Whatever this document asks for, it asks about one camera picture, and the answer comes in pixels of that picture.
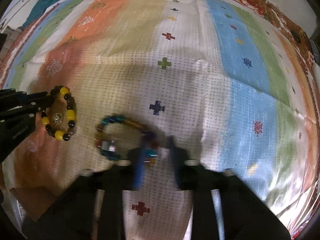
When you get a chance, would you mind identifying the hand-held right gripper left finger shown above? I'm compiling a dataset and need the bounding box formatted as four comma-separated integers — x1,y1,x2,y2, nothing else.
21,135,150,240

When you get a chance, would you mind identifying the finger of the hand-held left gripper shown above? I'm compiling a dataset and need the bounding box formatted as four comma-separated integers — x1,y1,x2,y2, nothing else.
0,88,57,111
0,103,48,123

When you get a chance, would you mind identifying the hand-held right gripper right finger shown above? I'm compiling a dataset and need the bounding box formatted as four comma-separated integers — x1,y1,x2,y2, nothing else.
166,135,292,240

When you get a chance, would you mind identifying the yellow and black bead bracelet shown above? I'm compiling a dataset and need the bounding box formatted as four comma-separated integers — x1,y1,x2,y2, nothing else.
41,85,77,142

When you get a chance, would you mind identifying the multicolour square bead bracelet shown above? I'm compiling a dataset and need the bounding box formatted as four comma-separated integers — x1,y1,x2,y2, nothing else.
95,114,160,168

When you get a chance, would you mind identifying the grey striped pillow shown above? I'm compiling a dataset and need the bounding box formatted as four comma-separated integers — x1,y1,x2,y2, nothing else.
0,26,23,63

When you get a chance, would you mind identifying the striped pastel blanket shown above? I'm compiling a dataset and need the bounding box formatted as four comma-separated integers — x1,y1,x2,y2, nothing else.
0,0,320,230

